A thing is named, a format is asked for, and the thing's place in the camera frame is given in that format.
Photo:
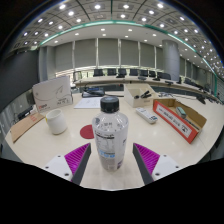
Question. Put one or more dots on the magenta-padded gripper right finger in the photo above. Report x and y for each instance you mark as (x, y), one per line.
(146, 159)

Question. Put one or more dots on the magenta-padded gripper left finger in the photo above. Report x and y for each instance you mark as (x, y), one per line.
(78, 158)

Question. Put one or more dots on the clear plastic bottle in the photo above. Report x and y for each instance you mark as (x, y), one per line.
(110, 136)

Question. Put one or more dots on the flat round red coaster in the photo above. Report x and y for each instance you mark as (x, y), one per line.
(86, 132)

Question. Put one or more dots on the white remote control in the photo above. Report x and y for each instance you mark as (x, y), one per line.
(146, 115)

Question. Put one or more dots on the open red-edged cardboard box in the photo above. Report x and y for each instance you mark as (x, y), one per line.
(175, 121)

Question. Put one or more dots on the white printed paper sheet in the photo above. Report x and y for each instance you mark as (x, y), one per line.
(87, 103)

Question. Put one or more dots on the grey-green eraser block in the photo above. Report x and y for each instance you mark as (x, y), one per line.
(181, 112)

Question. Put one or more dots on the open white cardboard box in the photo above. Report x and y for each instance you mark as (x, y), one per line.
(131, 100)

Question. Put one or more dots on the brown paper envelope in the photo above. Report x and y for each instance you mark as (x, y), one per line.
(25, 126)

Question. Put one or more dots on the small black tool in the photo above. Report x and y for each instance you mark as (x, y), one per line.
(145, 95)

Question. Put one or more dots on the white cardboard paper box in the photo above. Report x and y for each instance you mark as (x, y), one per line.
(51, 95)

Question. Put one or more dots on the single black office chair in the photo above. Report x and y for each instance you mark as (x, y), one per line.
(77, 75)

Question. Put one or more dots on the long curved conference desk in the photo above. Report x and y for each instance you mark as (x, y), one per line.
(110, 80)

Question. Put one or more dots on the ceiling lights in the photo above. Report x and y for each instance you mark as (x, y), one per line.
(71, 13)

